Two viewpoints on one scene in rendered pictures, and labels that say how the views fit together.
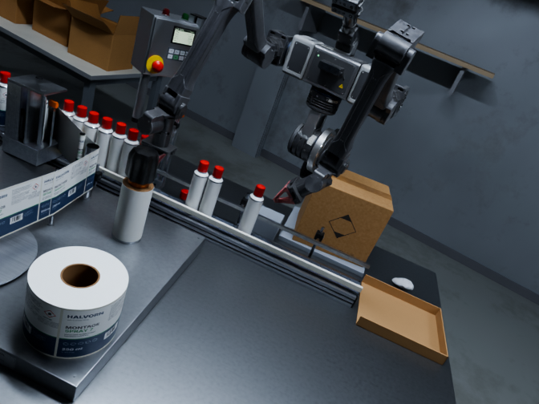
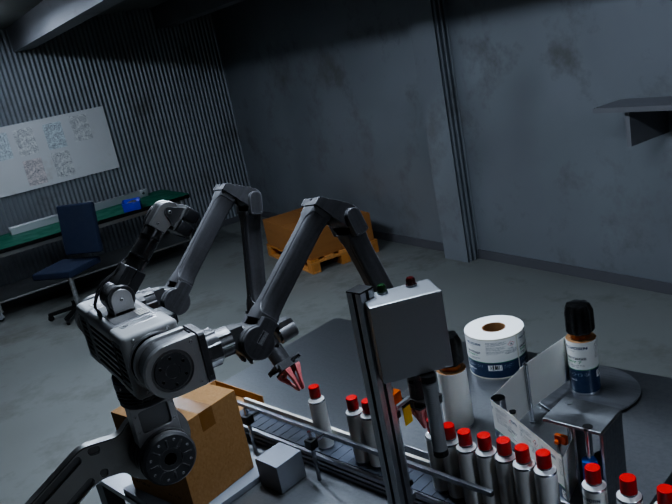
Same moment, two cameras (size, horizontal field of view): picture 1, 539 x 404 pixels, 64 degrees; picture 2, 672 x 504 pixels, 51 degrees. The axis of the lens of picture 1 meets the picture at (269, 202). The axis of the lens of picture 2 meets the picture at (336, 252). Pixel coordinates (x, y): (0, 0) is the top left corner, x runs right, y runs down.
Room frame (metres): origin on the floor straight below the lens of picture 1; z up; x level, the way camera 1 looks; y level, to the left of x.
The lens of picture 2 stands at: (2.67, 1.41, 2.03)
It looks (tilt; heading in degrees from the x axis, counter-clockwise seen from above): 16 degrees down; 221
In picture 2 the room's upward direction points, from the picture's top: 11 degrees counter-clockwise
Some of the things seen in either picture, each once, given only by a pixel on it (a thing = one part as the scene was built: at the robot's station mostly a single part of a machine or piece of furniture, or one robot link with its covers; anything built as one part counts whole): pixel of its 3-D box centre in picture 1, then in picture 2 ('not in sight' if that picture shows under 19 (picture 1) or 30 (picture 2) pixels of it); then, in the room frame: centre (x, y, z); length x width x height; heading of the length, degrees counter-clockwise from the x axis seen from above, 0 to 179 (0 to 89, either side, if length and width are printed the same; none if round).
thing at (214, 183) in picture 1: (211, 192); (357, 428); (1.35, 0.20, 0.98); 0.05 x 0.05 x 0.20
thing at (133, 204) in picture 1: (135, 194); (452, 379); (1.08, 0.37, 1.03); 0.09 x 0.09 x 0.30
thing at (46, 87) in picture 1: (38, 84); (581, 414); (1.31, 0.85, 1.14); 0.14 x 0.11 x 0.01; 84
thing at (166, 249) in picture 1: (30, 239); (547, 419); (0.93, 0.59, 0.86); 0.80 x 0.67 x 0.05; 84
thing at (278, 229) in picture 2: not in sight; (317, 234); (-2.56, -3.38, 0.21); 1.19 x 0.87 x 0.41; 73
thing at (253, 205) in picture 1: (251, 211); (320, 416); (1.33, 0.05, 0.98); 0.05 x 0.05 x 0.20
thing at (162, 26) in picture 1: (165, 45); (406, 330); (1.46, 0.52, 1.38); 0.17 x 0.10 x 0.19; 139
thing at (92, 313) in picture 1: (76, 300); (496, 346); (0.70, 0.32, 0.95); 0.20 x 0.20 x 0.14
